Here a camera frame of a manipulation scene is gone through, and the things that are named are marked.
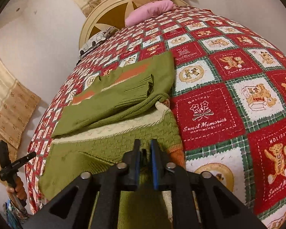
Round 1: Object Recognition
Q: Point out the green orange striped knit sweater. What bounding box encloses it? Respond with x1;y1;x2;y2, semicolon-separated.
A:
37;51;186;229

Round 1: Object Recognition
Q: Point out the person's left hand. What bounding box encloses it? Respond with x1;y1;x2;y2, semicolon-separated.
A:
6;176;27;204

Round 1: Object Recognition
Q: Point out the beige side curtain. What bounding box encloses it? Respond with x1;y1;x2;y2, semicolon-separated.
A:
0;59;41;170

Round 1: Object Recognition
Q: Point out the red patchwork bear bedspread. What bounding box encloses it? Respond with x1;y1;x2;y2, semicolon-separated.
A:
26;6;286;228

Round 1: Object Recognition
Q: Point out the white patterned pillow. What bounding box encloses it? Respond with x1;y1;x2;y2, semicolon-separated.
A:
79;26;119;60

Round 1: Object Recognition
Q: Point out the cream wooden headboard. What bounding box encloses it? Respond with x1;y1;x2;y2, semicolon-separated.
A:
79;0;189;50

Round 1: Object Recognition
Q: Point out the pink pillow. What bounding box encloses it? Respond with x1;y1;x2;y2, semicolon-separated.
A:
125;0;177;27

